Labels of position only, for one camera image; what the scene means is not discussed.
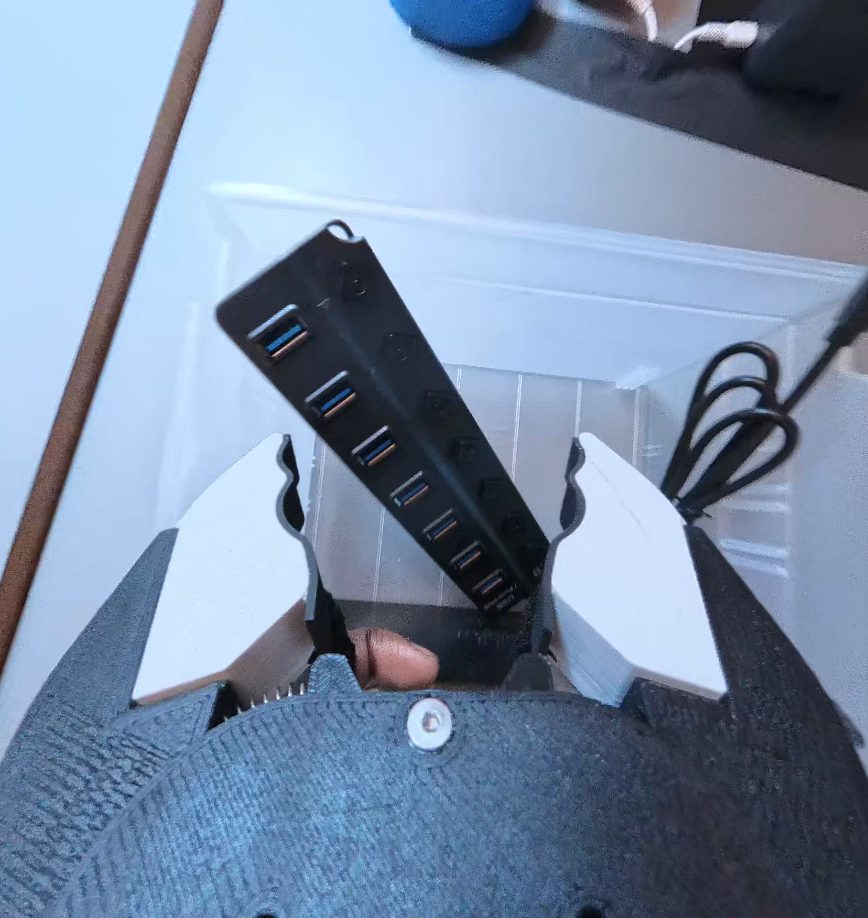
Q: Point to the long black usb hub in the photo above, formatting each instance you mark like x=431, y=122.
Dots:
x=348, y=373

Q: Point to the clear plastic bin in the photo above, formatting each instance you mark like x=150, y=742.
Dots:
x=620, y=323

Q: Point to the person's left hand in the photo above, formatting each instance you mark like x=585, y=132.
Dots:
x=394, y=656

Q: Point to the blue round object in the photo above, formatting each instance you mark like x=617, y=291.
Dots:
x=463, y=21

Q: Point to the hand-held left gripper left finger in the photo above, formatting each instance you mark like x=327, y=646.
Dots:
x=226, y=574

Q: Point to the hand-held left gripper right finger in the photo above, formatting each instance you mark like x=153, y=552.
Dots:
x=635, y=574

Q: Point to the black cloth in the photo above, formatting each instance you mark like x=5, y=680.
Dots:
x=692, y=107

